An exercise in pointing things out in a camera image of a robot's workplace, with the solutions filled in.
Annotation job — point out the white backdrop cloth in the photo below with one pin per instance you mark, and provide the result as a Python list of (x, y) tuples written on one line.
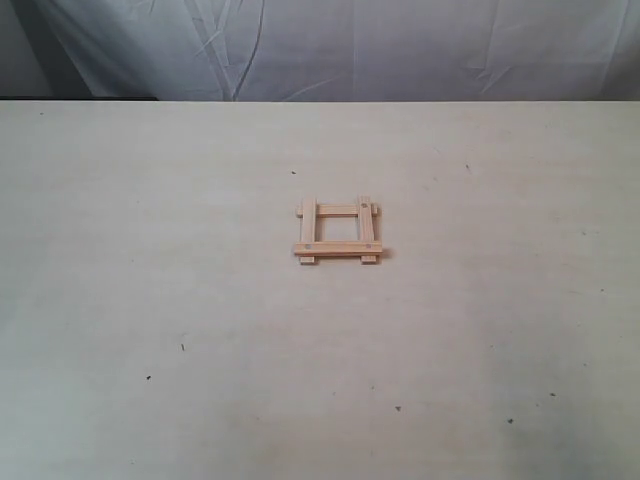
[(235, 51)]

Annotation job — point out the wooden stick with holes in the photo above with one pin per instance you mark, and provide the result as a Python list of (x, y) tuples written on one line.
[(366, 233), (338, 249)]

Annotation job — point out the plain wooden stick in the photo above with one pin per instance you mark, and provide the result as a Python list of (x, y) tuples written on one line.
[(338, 210), (308, 230)]

